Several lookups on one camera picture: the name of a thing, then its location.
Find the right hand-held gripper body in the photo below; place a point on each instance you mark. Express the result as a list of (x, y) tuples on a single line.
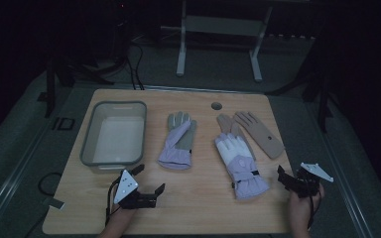
[(307, 183)]

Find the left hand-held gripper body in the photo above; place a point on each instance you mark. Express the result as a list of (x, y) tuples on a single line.
[(125, 186)]

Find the grey plastic basin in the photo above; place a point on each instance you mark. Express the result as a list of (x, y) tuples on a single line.
[(117, 139)]

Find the lilac and white ski glove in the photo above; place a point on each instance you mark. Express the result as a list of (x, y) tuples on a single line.
[(178, 147), (241, 165)]

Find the beige knit glove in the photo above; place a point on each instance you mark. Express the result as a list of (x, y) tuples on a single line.
[(226, 124), (261, 135)]

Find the person's right hand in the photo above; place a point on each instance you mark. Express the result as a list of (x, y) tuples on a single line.
[(302, 206)]

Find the person's left hand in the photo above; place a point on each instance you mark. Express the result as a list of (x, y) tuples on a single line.
[(122, 213)]

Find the grey tape piece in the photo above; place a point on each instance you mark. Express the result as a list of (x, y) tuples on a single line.
[(54, 203)]

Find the black tripod stand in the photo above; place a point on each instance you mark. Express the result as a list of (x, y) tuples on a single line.
[(51, 86), (322, 99)]

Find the white metal stand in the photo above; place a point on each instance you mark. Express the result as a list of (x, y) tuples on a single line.
[(223, 25)]

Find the black floor bracket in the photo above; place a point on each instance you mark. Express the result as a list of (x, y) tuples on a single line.
[(64, 123)]

